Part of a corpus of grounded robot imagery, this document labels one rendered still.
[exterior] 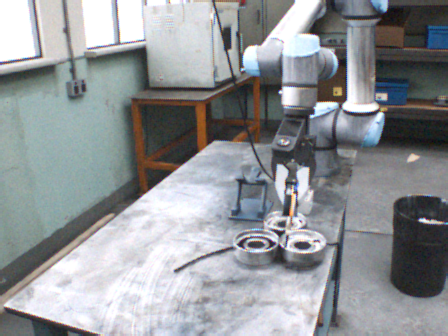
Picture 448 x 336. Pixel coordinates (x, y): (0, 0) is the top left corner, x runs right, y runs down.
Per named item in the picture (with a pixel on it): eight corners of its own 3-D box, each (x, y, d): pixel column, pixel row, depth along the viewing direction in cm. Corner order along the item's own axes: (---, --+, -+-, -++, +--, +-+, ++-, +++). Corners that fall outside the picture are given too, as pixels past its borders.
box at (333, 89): (353, 103, 422) (354, 66, 409) (304, 102, 434) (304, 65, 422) (352, 96, 458) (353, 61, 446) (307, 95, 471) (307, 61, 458)
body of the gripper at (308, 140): (316, 160, 98) (319, 107, 95) (309, 168, 90) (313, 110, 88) (283, 157, 101) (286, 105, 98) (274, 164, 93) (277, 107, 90)
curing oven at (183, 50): (223, 92, 312) (219, 0, 291) (149, 91, 332) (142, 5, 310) (248, 79, 367) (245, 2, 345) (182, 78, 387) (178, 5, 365)
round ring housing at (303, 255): (292, 273, 91) (293, 257, 89) (271, 250, 100) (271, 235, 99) (334, 261, 94) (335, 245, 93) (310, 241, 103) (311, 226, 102)
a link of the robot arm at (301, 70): (326, 37, 91) (312, 33, 84) (324, 88, 93) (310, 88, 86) (293, 37, 95) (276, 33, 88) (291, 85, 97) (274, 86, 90)
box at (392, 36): (410, 49, 384) (413, 7, 372) (355, 48, 401) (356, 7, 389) (408, 46, 422) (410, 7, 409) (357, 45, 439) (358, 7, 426)
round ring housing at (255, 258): (234, 268, 93) (233, 252, 92) (232, 245, 103) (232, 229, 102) (282, 266, 94) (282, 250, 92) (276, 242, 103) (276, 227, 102)
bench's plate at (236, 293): (299, 392, 63) (300, 383, 62) (5, 313, 83) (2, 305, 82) (356, 155, 169) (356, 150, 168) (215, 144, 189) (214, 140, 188)
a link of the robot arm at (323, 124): (310, 135, 155) (310, 98, 150) (346, 140, 148) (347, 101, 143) (296, 144, 145) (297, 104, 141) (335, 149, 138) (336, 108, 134)
